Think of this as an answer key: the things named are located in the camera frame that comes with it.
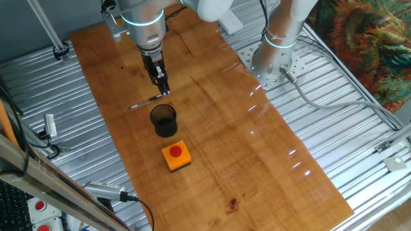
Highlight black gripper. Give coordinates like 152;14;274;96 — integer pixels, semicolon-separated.
141;51;171;96

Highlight clear black gel pen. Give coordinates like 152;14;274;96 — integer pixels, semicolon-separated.
128;92;166;110

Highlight black mesh pen holder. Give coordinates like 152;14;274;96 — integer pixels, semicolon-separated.
150;103;179;139

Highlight orange box with red button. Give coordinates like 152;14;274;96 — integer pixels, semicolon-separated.
161;140;193;173

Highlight wood pattern table mat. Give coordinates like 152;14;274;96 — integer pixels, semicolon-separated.
69;3;355;231

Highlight white power strip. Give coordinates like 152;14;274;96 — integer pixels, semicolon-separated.
218;8;244;35

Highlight black pole clamp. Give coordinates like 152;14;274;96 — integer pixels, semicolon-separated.
53;41;71;61

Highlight grey metal stand pole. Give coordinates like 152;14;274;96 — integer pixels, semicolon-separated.
26;0;70;62

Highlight orange pole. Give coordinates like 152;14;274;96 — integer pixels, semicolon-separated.
0;99;20;148

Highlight white box with red button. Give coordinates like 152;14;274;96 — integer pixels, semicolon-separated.
27;197;62;224
31;217;64;231

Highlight black keyboard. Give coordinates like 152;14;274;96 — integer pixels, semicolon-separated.
0;181;33;231

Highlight colourful painted cloth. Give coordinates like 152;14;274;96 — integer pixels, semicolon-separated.
306;0;411;113

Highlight flat metal plate with hole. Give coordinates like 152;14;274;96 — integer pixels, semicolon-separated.
383;155;408;173

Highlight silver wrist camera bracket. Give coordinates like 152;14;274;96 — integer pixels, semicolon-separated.
100;0;130;43

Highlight small white camera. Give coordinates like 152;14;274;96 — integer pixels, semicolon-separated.
44;114;58;139

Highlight silver depth camera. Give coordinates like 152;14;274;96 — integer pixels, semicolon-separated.
82;181;129;203

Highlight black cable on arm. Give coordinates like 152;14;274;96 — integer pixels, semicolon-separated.
258;0;270;42

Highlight black camera cable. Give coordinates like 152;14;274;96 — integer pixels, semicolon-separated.
125;194;155;231

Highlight long black cable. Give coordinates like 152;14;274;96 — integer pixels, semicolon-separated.
0;85;30;176

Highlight aluminium frame bar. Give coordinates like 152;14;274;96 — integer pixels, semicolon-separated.
0;133;129;231

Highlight grey cable with metal plug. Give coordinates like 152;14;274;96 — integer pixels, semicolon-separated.
279;64;407;129

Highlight small metal corner bracket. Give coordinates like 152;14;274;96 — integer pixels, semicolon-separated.
374;140;392;154

